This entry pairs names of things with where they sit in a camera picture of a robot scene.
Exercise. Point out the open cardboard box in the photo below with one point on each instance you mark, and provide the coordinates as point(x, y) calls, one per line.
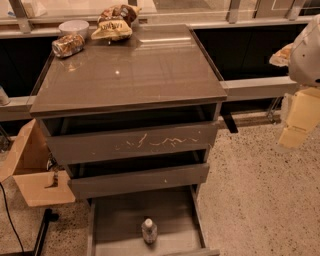
point(26, 163)

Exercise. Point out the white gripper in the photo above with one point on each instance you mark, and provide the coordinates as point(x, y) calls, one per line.
point(306, 58)

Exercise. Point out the grey drawer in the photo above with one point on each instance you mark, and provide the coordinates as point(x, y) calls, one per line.
point(115, 224)
point(115, 184)
point(129, 143)

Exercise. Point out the grey metal railing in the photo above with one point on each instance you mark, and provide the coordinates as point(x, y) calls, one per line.
point(237, 90)

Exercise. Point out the grey bottom drawer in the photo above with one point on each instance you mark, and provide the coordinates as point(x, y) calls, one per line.
point(115, 224)

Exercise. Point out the grey top drawer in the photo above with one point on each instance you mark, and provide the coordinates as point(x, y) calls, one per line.
point(129, 143)

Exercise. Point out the black stand leg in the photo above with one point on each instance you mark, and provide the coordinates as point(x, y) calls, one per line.
point(48, 217)

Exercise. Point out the grey middle drawer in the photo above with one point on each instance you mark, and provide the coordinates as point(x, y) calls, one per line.
point(115, 184)

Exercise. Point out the crumpled chip bag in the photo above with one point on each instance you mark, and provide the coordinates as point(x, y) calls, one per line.
point(114, 23)

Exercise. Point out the white bowl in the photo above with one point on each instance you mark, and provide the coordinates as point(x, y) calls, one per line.
point(73, 27)

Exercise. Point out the clear plastic water bottle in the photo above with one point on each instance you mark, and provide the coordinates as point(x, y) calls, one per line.
point(149, 231)

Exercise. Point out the grey drawer cabinet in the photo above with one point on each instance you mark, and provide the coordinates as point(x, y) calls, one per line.
point(160, 76)

